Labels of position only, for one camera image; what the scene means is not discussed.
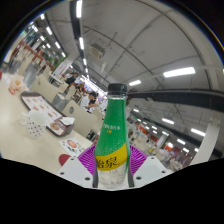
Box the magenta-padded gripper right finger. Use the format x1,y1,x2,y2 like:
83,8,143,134
127,144,174,188

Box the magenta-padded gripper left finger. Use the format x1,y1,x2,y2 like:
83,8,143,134
56,144,98,188

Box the green-labelled clear drink bottle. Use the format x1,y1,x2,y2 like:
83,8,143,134
93,83,132,190

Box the printed paper flyer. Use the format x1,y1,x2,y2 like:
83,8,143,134
58,136,87,158

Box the white napkin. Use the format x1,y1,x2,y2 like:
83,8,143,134
60,116,76,126

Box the white polka-dot mug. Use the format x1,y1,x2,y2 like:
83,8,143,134
20,109,48,139

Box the person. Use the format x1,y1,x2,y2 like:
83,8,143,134
80,91,101,113
64,72,79,86

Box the dark food tray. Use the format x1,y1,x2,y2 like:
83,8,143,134
19,90,76,137

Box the ceiling lights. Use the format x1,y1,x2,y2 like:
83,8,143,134
29,0,208,154

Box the crumpled food wrapper bag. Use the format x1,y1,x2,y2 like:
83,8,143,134
8,74,28,96

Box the ceiling air conditioner unit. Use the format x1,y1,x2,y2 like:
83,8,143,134
89,43,106,59

